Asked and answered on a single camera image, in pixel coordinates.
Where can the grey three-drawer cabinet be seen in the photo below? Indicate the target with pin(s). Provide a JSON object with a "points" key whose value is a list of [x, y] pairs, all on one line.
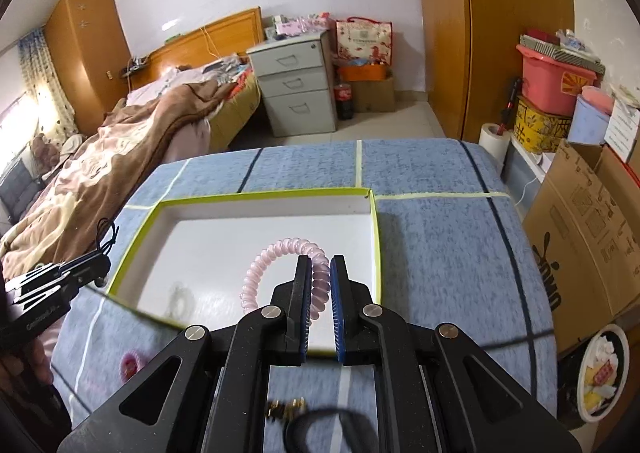
{"points": [[295, 77]]}

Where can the green white shallow box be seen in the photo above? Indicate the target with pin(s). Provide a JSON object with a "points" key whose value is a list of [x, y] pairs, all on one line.
{"points": [[188, 260]]}

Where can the orange box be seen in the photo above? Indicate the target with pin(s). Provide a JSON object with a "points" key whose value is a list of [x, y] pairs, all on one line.
{"points": [[363, 73]]}

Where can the large cardboard box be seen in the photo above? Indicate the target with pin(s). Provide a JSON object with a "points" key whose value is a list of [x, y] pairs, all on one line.
{"points": [[584, 229]]}

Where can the wooden headboard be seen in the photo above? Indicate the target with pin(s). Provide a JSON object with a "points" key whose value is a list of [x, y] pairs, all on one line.
{"points": [[234, 34]]}

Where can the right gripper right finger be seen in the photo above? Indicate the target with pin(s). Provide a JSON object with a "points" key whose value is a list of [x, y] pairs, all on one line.
{"points": [[340, 296]]}

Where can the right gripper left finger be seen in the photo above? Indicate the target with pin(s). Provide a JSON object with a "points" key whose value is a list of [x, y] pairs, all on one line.
{"points": [[298, 312]]}

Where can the wooden wardrobe left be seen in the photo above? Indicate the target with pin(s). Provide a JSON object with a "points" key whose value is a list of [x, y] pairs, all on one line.
{"points": [[89, 50]]}

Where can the wooden wardrobe right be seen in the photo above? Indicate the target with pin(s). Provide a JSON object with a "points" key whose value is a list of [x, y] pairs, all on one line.
{"points": [[471, 59]]}

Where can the gold black hair clip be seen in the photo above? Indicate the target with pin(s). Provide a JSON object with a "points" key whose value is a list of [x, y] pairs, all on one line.
{"points": [[286, 410]]}

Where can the cola bottle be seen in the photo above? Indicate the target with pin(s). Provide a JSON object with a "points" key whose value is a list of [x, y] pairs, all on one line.
{"points": [[343, 101]]}

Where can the trash bin with litter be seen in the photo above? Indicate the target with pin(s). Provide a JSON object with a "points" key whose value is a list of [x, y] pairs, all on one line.
{"points": [[592, 378]]}

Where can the pink plastic bin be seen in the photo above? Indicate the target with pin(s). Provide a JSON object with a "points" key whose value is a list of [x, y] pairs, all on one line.
{"points": [[552, 86]]}

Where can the black wristband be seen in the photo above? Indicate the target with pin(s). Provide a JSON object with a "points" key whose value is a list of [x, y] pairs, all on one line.
{"points": [[314, 428]]}

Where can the floral curtain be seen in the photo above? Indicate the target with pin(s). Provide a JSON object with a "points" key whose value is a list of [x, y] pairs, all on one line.
{"points": [[56, 116]]}

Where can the wooden wardrobe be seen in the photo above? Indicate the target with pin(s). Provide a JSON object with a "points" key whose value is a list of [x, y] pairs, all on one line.
{"points": [[89, 50], [471, 59]]}

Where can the yellow patterned box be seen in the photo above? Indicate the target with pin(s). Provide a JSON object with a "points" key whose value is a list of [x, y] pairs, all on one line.
{"points": [[539, 132]]}

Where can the left hand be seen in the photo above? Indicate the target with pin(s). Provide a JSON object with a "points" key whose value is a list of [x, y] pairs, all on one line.
{"points": [[35, 357]]}

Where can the brown blanket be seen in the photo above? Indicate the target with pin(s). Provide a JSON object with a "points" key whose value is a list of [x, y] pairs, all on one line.
{"points": [[101, 176]]}

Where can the red white shopping bag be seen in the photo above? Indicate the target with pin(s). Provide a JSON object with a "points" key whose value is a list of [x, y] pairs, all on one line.
{"points": [[360, 38]]}

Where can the toilet paper roll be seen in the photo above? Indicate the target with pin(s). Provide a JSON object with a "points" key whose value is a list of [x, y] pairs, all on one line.
{"points": [[495, 144]]}

